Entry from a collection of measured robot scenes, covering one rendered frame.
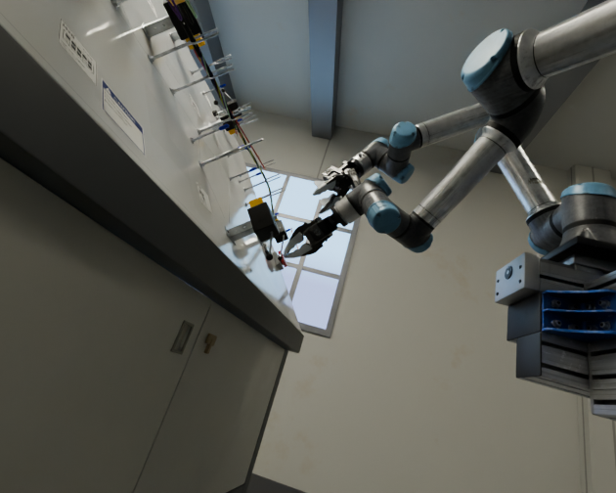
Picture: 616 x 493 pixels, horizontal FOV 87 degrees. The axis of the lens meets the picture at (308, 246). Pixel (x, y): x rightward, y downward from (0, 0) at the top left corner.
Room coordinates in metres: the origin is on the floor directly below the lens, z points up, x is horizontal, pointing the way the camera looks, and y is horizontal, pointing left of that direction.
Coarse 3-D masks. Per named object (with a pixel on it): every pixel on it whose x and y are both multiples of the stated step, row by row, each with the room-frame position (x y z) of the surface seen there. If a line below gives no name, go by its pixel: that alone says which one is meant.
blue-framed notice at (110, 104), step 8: (104, 88) 0.30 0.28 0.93; (104, 96) 0.30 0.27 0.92; (112, 96) 0.32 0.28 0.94; (104, 104) 0.30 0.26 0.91; (112, 104) 0.31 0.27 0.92; (120, 104) 0.33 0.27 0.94; (112, 112) 0.31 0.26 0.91; (120, 112) 0.33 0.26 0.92; (128, 112) 0.35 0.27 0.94; (112, 120) 0.31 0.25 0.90; (120, 120) 0.32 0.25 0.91; (128, 120) 0.34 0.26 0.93; (136, 120) 0.36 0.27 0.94; (120, 128) 0.32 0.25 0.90; (128, 128) 0.34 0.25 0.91; (136, 128) 0.36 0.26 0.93; (128, 136) 0.33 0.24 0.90; (136, 136) 0.35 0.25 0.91; (136, 144) 0.35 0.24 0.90; (144, 144) 0.37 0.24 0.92; (144, 152) 0.36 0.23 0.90
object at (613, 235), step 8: (576, 224) 0.66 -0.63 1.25; (584, 224) 0.65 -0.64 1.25; (592, 224) 0.63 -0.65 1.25; (600, 224) 0.63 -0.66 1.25; (608, 224) 0.62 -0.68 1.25; (568, 232) 0.68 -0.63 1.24; (576, 232) 0.66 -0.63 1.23; (584, 232) 0.65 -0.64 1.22; (592, 232) 0.63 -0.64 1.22; (600, 232) 0.62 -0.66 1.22; (608, 232) 0.62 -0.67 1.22; (568, 240) 0.67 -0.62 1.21; (600, 240) 0.62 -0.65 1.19; (608, 240) 0.61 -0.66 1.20
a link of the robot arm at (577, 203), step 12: (564, 192) 0.69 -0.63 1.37; (576, 192) 0.66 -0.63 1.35; (588, 192) 0.64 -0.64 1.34; (600, 192) 0.62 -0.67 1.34; (612, 192) 0.62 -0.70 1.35; (564, 204) 0.69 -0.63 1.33; (576, 204) 0.66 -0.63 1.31; (588, 204) 0.64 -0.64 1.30; (600, 204) 0.62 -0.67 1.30; (612, 204) 0.62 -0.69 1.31; (552, 216) 0.75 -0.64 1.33; (564, 216) 0.69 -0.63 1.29; (576, 216) 0.66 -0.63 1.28; (588, 216) 0.64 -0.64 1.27; (600, 216) 0.63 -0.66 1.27; (612, 216) 0.62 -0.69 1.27; (552, 228) 0.76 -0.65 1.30
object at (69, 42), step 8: (64, 24) 0.26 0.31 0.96; (64, 32) 0.25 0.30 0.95; (64, 40) 0.25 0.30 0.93; (72, 40) 0.27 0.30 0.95; (64, 48) 0.25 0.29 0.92; (72, 48) 0.26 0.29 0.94; (80, 48) 0.28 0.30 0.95; (72, 56) 0.26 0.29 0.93; (80, 56) 0.27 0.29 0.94; (88, 56) 0.29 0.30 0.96; (80, 64) 0.27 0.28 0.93; (88, 64) 0.28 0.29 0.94; (96, 64) 0.30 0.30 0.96; (88, 72) 0.28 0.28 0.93; (96, 72) 0.30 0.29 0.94; (96, 80) 0.29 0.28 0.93
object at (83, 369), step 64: (0, 192) 0.28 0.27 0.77; (0, 256) 0.31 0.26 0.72; (64, 256) 0.36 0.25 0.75; (128, 256) 0.43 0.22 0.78; (0, 320) 0.34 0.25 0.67; (64, 320) 0.39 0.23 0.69; (128, 320) 0.48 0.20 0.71; (192, 320) 0.61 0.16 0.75; (0, 384) 0.37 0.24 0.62; (64, 384) 0.43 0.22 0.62; (128, 384) 0.53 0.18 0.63; (0, 448) 0.40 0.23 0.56; (64, 448) 0.48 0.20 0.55; (128, 448) 0.59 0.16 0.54
